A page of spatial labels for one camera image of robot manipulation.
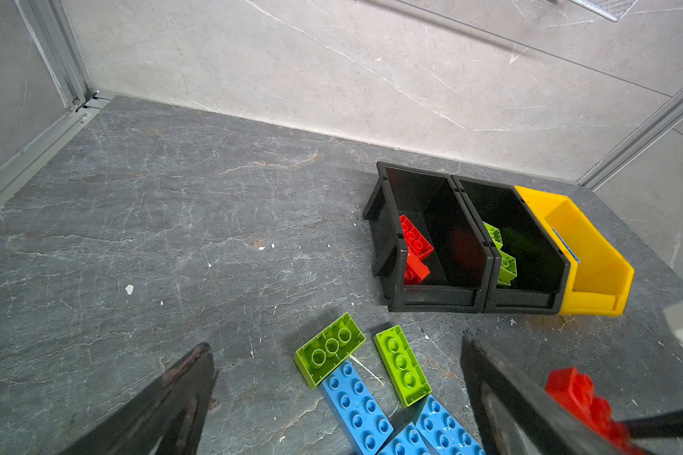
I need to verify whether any yellow plastic bin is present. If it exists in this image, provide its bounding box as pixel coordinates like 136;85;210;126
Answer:
516;186;635;318

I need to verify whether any green lego brick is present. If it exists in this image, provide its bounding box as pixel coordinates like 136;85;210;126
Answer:
374;325;432;408
497;250;517;286
294;313;366;389
484;223;504;250

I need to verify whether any blue lego brick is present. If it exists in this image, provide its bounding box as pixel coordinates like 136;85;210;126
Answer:
552;228;581;264
379;423;430;455
321;360;394;454
413;394;486;455

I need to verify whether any red lego brick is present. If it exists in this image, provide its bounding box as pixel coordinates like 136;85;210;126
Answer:
546;368;645;454

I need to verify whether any white wire mesh basket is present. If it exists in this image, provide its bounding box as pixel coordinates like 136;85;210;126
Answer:
570;0;637;22

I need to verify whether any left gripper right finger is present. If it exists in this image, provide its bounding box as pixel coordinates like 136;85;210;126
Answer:
460;337;622;454

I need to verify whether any red lego brick diagonal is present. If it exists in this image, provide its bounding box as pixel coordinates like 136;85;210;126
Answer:
404;251;431;286
400;215;434;261

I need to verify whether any black two-compartment tray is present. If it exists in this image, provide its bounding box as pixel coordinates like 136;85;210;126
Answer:
364;162;570;315

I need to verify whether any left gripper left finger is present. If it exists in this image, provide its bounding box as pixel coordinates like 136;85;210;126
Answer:
63;342;216;454

